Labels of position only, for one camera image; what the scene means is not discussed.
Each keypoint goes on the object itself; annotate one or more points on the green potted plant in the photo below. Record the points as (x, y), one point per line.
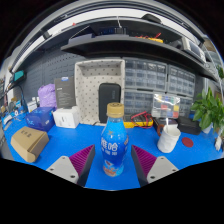
(208, 111)

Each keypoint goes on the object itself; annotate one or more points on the blue carton box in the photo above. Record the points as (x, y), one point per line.
(40, 119)

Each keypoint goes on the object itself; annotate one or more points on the white shelf unit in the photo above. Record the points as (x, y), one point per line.
(213, 56)

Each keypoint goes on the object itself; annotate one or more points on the brown cardboard box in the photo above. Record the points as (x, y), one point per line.
(29, 143)

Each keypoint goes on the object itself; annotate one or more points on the dark grey flat box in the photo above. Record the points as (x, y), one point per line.
(65, 93)

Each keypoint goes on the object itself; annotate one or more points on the white charger block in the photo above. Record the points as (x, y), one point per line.
(218, 143)

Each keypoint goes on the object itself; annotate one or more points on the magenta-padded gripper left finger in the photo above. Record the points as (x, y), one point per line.
(71, 168)

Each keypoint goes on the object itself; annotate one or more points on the clear organizer with coloured parts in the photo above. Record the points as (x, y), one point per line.
(166, 106)

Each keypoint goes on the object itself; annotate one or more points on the black wall shelf unit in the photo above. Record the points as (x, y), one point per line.
(133, 46)

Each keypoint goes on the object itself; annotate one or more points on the flat round red coaster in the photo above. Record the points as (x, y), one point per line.
(187, 142)

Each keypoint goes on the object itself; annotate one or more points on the yellow multimeter with red leads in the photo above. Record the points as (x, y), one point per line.
(141, 123)

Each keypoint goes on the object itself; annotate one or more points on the grey small-parts drawer cabinet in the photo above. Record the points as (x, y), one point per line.
(145, 75)
(181, 81)
(138, 101)
(186, 106)

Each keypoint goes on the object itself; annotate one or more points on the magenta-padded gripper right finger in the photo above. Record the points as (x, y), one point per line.
(151, 168)

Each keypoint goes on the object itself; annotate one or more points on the white pegboard tray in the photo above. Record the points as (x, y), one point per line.
(88, 90)

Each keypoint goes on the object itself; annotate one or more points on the white carton box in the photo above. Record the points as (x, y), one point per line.
(66, 118)

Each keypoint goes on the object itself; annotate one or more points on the white faceted cup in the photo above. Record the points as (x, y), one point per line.
(168, 141)

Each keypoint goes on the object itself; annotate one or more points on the flat black box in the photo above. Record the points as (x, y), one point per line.
(188, 126)

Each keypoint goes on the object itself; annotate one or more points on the blue drink bottle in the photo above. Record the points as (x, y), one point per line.
(114, 146)

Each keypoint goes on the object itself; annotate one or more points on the white spoon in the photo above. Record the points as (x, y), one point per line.
(167, 122)

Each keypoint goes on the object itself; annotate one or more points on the small white bottle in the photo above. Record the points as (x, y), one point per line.
(32, 106)

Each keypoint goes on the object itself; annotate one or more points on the teal plastic bin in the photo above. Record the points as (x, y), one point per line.
(19, 76)

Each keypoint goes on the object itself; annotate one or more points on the purple plastic bag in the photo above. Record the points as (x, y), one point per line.
(46, 96)

